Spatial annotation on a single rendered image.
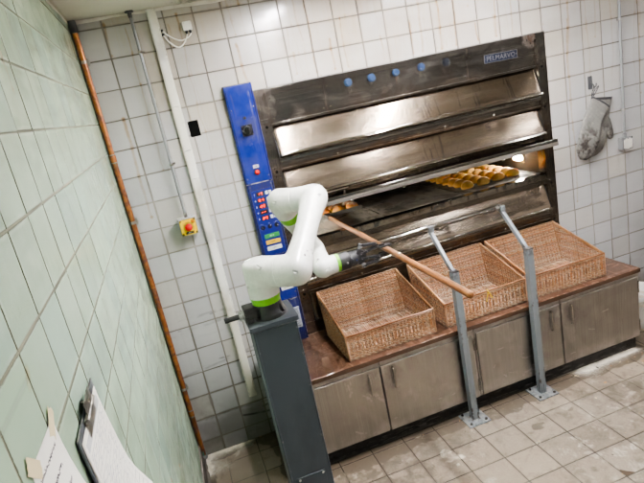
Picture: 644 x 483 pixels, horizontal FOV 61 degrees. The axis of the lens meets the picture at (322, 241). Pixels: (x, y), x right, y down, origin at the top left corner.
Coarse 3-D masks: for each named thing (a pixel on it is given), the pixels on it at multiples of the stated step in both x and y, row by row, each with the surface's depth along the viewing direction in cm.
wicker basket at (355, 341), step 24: (336, 288) 340; (360, 288) 343; (384, 288) 347; (408, 288) 336; (336, 312) 339; (360, 312) 343; (384, 312) 346; (408, 312) 344; (432, 312) 310; (336, 336) 315; (360, 336) 300; (384, 336) 319; (408, 336) 309
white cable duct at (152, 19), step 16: (160, 32) 281; (160, 48) 283; (160, 64) 285; (176, 96) 290; (176, 112) 292; (192, 160) 300; (192, 176) 301; (208, 224) 310; (208, 240) 312; (224, 288) 320; (224, 304) 323; (240, 336) 330; (240, 352) 332
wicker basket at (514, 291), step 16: (448, 256) 358; (464, 256) 361; (480, 256) 364; (496, 256) 347; (416, 272) 353; (448, 272) 358; (464, 272) 360; (480, 272) 363; (496, 272) 352; (512, 272) 335; (416, 288) 348; (432, 288) 355; (448, 288) 357; (480, 288) 356; (496, 288) 320; (512, 288) 323; (432, 304) 328; (448, 304) 312; (464, 304) 316; (480, 304) 319; (496, 304) 322; (512, 304) 325; (448, 320) 315
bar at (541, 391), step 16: (496, 208) 322; (432, 224) 313; (448, 224) 316; (512, 224) 318; (384, 240) 305; (432, 240) 311; (528, 256) 308; (528, 272) 312; (528, 288) 316; (528, 304) 321; (464, 320) 305; (464, 336) 307; (464, 352) 309; (464, 368) 314; (544, 384) 332; (464, 416) 327; (480, 416) 324
